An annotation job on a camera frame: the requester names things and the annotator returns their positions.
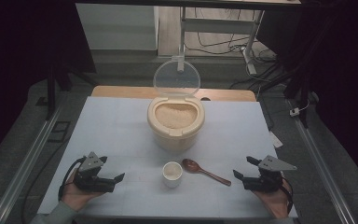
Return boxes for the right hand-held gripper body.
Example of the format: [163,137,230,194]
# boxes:
[242,154,298,193]

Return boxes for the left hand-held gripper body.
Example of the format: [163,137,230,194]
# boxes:
[73,151,117,193]

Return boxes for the brown wooden spoon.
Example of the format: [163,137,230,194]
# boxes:
[181,158,232,187]

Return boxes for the white cup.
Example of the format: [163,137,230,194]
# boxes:
[162,161,184,189]

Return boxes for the cream rice container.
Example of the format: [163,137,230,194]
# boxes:
[146,95,206,152]

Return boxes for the rice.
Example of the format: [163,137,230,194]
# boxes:
[154,103,198,130]

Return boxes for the person's right hand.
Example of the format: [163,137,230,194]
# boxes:
[253,181,293,219]

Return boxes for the person's left hand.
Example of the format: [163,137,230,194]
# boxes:
[61,173,106,213]

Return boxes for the white paper tag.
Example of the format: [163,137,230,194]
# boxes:
[268,130,284,149]

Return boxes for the white table sheet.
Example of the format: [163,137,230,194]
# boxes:
[36,96,298,218]

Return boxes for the black tripod stand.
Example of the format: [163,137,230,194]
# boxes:
[45,62,91,120]
[283,62,318,129]

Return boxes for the clear container lid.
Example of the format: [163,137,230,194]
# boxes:
[153,59,201,97]

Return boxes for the dark curtain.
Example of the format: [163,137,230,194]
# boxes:
[0,0,97,169]
[257,0,358,188]

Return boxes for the white-legged desk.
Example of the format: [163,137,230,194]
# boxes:
[74,0,302,76]

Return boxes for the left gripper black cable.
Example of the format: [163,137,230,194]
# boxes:
[58,157,87,202]

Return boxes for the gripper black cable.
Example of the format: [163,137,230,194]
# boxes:
[58,157,87,202]
[279,176,295,214]

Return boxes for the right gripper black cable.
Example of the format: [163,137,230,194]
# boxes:
[279,176,295,214]

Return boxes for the black floor bracket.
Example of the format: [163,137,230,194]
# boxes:
[48,120,71,144]

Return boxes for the aluminium rail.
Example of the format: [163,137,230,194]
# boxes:
[0,102,66,224]
[287,99,357,224]

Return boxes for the thick black floor cables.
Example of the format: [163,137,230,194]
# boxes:
[229,60,290,91]

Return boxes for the thin black floor cables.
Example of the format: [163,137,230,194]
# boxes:
[185,7,278,63]

